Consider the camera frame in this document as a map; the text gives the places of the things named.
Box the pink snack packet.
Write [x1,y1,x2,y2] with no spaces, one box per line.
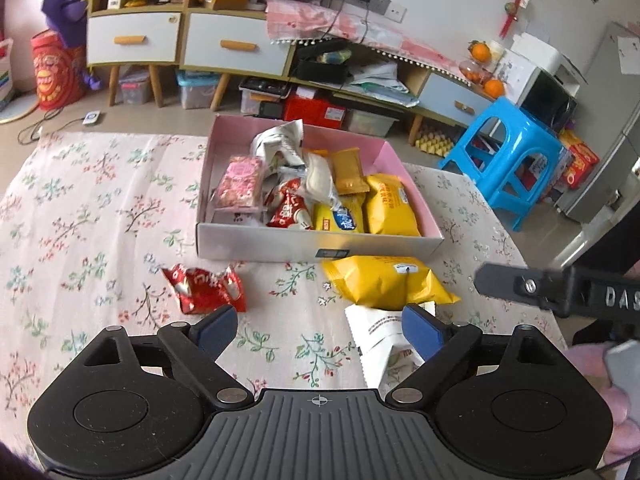
[212,156,266,210]

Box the red white snack packet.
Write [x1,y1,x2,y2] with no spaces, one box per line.
[265,178,317,231]

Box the round flat board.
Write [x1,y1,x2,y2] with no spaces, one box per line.
[0,94,39,124]

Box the plain white snack packet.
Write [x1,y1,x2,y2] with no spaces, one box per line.
[345,302,437,397]

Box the storage bin with black contents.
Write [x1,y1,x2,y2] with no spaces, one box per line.
[239,76,292,117]

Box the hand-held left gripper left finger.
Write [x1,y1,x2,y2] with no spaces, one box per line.
[82,304,251,411]

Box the clear white snack packet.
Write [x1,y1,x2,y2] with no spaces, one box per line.
[301,151,342,207]

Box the silver refrigerator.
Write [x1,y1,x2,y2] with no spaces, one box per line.
[555,21,640,226]

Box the black bag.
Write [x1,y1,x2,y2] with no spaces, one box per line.
[291,40,354,86]

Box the orange-brown snack packet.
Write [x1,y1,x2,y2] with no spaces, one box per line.
[327,147,371,195]

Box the red printed bag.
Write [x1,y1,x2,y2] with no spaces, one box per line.
[31,30,88,112]

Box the yellow snack packet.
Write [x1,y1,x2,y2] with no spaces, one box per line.
[312,195,369,235]
[365,173,424,237]
[321,255,461,312]

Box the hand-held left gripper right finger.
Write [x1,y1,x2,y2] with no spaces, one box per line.
[390,302,558,406]

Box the orange red snack box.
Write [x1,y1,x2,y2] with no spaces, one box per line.
[557,130,602,191]

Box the blue plastic stool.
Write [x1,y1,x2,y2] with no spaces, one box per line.
[439,96,567,234]

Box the white dotted snack packet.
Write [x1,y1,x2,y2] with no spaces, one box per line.
[214,207,267,227]

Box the pink floral cloth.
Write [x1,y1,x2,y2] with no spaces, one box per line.
[265,0,472,79]

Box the grey plastic object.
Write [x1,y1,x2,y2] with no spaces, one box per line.
[602,340,640,402]

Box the tall wooden shelf cabinet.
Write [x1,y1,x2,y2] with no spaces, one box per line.
[86,0,188,108]

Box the wooden drawer cabinet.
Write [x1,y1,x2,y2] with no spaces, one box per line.
[179,7,297,112]

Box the low wooden tv stand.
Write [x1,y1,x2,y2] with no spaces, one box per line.
[287,37,498,147]

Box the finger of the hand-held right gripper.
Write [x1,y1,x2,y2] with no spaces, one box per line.
[475,262,572,319]

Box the small clear storage bin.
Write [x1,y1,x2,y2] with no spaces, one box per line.
[119,67,152,106]

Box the glass jar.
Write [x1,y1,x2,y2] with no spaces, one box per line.
[459,59,493,86]

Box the yellow egg tray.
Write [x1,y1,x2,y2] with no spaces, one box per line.
[415,127,459,157]

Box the pink fuzzy clothing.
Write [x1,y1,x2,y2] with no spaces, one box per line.
[567,340,640,467]

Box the black microwave oven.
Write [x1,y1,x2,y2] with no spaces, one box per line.
[520,67,579,129]

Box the pink cardboard box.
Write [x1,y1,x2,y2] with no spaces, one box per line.
[196,114,445,264]

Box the purple plush toy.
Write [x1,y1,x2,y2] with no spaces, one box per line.
[41,0,104,92]

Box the blue-lid storage bin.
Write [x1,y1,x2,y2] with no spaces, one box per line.
[176,71,222,111]

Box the white green snack packet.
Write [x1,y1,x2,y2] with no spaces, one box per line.
[250,120,306,172]

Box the pile of papers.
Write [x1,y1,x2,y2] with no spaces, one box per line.
[334,57,419,109]

